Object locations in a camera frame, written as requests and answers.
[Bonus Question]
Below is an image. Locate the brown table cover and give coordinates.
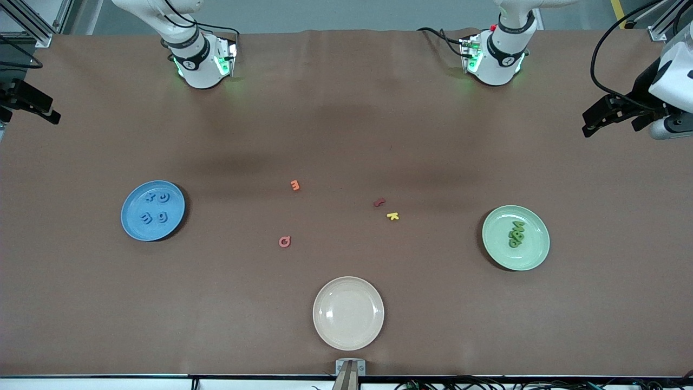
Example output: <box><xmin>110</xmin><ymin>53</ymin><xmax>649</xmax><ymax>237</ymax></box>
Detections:
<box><xmin>0</xmin><ymin>28</ymin><xmax>693</xmax><ymax>378</ymax></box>

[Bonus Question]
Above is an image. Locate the blue plate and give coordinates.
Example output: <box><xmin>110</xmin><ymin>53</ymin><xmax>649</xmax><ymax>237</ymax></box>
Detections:
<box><xmin>120</xmin><ymin>180</ymin><xmax>186</xmax><ymax>242</ymax></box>

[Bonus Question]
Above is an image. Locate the black base cable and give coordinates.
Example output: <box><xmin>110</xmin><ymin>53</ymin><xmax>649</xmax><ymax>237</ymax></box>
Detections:
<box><xmin>416</xmin><ymin>26</ymin><xmax>467</xmax><ymax>57</ymax></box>
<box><xmin>160</xmin><ymin>0</ymin><xmax>241</xmax><ymax>63</ymax></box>

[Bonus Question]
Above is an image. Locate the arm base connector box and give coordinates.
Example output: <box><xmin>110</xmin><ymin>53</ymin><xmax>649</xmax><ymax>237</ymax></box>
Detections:
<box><xmin>459</xmin><ymin>34</ymin><xmax>483</xmax><ymax>74</ymax></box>
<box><xmin>214</xmin><ymin>35</ymin><xmax>239</xmax><ymax>77</ymax></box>

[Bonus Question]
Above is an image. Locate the aluminium frame profile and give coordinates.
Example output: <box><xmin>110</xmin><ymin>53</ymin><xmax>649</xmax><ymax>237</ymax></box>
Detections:
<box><xmin>0</xmin><ymin>0</ymin><xmax>74</xmax><ymax>48</ymax></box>
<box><xmin>628</xmin><ymin>0</ymin><xmax>693</xmax><ymax>41</ymax></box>

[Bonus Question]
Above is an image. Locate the white table edge rail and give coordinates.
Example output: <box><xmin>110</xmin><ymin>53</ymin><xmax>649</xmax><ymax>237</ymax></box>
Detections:
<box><xmin>0</xmin><ymin>375</ymin><xmax>693</xmax><ymax>390</ymax></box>

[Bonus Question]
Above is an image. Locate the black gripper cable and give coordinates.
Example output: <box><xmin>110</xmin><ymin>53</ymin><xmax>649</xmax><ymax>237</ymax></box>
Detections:
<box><xmin>0</xmin><ymin>34</ymin><xmax>44</xmax><ymax>69</ymax></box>
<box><xmin>590</xmin><ymin>0</ymin><xmax>664</xmax><ymax>106</ymax></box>

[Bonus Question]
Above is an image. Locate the black cable bundle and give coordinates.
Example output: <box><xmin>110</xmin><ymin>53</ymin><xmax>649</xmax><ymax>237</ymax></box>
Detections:
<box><xmin>393</xmin><ymin>375</ymin><xmax>693</xmax><ymax>390</ymax></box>

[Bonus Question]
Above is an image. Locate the green plate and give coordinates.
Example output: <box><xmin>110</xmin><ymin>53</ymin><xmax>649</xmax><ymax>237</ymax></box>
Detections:
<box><xmin>481</xmin><ymin>205</ymin><xmax>551</xmax><ymax>271</ymax></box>

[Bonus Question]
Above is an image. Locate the beige plate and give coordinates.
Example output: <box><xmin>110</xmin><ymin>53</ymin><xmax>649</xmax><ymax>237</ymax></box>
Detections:
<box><xmin>312</xmin><ymin>276</ymin><xmax>385</xmax><ymax>352</ymax></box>

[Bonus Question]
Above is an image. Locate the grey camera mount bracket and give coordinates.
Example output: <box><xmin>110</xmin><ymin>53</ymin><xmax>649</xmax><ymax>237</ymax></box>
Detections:
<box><xmin>331</xmin><ymin>359</ymin><xmax>367</xmax><ymax>390</ymax></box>

